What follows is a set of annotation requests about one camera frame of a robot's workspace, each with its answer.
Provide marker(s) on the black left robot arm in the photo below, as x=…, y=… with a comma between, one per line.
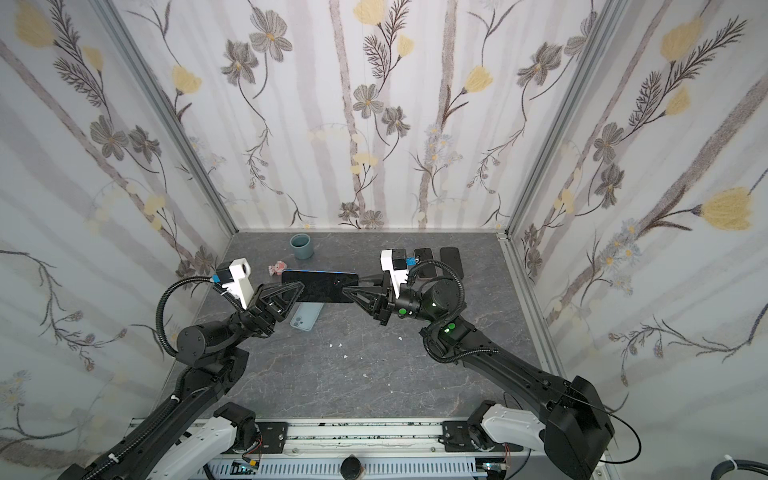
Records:
x=214, y=362

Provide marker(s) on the purple-edged smartphone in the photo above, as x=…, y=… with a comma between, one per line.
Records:
x=427, y=261

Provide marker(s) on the pink pig figurine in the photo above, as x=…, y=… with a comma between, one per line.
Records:
x=277, y=268

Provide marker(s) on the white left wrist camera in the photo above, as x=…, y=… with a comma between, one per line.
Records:
x=234, y=278

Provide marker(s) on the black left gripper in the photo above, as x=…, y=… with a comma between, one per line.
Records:
x=268, y=310

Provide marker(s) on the clear teal phone case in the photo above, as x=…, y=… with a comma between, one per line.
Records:
x=306, y=315

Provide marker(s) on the black phone case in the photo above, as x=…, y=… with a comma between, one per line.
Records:
x=453, y=262

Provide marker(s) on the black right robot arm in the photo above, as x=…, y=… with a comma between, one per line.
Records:
x=565, y=419

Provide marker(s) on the black knob on rail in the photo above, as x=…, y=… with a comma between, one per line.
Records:
x=351, y=468

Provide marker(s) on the teal ceramic cup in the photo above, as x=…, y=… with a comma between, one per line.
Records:
x=302, y=246

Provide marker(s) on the blue-edged smartphone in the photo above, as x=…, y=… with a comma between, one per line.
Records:
x=322, y=286

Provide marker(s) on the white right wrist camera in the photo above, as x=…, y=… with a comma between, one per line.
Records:
x=397, y=263

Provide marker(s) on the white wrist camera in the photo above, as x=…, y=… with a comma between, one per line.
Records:
x=234, y=278
x=397, y=263

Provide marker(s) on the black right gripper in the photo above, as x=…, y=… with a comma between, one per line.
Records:
x=384, y=303

